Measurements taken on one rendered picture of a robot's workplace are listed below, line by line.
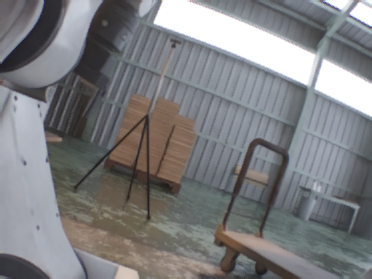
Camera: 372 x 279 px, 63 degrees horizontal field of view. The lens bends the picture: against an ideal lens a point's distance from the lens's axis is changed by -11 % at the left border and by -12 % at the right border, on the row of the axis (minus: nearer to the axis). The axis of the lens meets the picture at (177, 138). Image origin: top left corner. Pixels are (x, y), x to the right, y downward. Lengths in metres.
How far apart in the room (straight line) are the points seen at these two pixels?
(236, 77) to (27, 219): 9.32
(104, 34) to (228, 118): 8.83
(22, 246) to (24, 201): 0.05
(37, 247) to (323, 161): 10.24
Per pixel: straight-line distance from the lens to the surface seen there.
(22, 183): 0.39
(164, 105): 4.72
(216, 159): 9.30
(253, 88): 9.66
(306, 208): 8.71
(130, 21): 0.64
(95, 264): 0.52
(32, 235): 0.39
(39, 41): 0.38
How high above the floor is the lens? 0.53
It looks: 2 degrees up
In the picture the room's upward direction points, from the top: 20 degrees clockwise
